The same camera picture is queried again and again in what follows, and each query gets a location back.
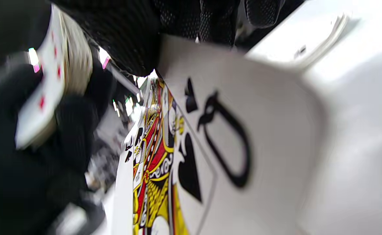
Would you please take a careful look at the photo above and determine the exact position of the person's right hand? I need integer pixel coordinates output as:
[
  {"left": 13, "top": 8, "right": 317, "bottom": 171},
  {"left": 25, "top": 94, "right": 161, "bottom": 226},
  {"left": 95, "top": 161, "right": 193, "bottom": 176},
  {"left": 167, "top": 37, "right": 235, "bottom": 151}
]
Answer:
[{"left": 51, "top": 0, "right": 286, "bottom": 77}]

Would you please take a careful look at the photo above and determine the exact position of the person's left hand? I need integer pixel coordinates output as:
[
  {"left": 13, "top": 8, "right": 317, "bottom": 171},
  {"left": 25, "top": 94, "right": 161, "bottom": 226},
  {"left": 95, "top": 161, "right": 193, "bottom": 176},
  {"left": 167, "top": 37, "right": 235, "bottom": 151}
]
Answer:
[{"left": 0, "top": 62, "right": 116, "bottom": 235}]

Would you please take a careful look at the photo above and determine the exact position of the stack of red-backed playing cards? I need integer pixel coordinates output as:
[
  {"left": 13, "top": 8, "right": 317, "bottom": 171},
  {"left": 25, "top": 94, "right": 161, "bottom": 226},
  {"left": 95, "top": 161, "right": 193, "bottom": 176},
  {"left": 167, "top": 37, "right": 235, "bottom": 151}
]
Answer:
[{"left": 15, "top": 5, "right": 93, "bottom": 150}]

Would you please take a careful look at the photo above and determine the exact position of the spades face playing card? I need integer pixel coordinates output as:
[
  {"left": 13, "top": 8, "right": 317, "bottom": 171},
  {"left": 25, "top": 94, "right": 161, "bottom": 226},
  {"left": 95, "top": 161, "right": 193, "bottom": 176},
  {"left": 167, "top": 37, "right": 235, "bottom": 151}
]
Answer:
[{"left": 111, "top": 34, "right": 325, "bottom": 235}]

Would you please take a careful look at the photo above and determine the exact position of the pile of face-up clubs cards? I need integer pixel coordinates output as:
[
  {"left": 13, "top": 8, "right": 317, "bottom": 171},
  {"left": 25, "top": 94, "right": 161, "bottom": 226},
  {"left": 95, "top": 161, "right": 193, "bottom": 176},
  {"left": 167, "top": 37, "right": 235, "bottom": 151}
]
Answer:
[{"left": 246, "top": 13, "right": 351, "bottom": 71}]

